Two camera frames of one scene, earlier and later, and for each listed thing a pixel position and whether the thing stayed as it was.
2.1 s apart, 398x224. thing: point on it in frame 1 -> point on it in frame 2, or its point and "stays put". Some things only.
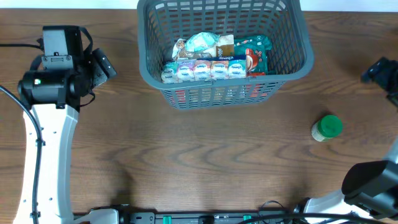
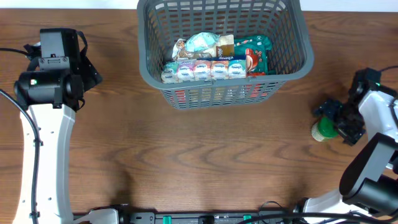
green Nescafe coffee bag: x=254 y=48 stays put
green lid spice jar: x=328 y=126 stays put
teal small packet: x=201 y=41 stays put
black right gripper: x=377 y=73 -> x=343 y=119
